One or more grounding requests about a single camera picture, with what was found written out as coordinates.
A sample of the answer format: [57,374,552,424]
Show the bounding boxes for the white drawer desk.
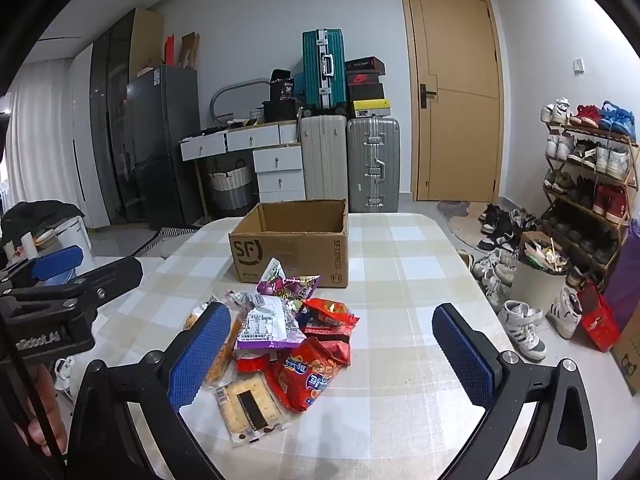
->
[180,120,306,207]

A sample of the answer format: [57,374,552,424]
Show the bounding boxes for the white high-top sneaker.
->
[498,300,547,363]

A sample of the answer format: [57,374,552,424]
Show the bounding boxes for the woven laundry basket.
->
[209,157,255,211]

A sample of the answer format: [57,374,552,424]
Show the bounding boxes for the beige suitcase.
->
[299,115,348,200]

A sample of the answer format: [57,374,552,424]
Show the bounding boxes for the cracker packet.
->
[215,372,290,445]

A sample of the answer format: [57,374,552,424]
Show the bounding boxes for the purple snack bag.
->
[229,258,321,351]

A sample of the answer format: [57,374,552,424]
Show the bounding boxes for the red Oreo pack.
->
[234,337,348,413]

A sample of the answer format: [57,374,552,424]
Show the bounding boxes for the red chip bag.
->
[296,298,359,342]

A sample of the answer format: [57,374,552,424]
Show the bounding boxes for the red gift bag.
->
[578,280,620,352]

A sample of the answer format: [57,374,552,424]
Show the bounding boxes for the stacked shoe boxes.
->
[345,56,392,118]

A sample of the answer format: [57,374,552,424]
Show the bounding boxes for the silver suitcase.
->
[346,117,400,214]

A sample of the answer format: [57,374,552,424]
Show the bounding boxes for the wooden door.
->
[402,0,504,202]

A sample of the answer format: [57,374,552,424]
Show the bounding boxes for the cardboard SF box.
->
[229,200,349,288]

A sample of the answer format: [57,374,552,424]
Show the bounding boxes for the person's left hand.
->
[16,364,67,457]

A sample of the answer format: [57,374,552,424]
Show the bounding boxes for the wooden shoe rack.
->
[540,99,639,286]

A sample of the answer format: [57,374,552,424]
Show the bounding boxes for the black bag on desk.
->
[262,70,297,122]

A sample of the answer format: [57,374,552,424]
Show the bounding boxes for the checkered tablecloth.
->
[49,211,632,480]

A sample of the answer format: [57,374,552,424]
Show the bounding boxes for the orange noodle snack pack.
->
[183,303,246,387]

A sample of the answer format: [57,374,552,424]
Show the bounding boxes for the black refrigerator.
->
[126,65,203,230]

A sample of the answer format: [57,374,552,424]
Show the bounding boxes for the teal suitcase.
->
[303,28,347,115]

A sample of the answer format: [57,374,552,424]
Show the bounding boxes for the white trash bin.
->
[508,231,570,313]

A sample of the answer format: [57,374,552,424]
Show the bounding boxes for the cardboard cat box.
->
[612,308,640,396]

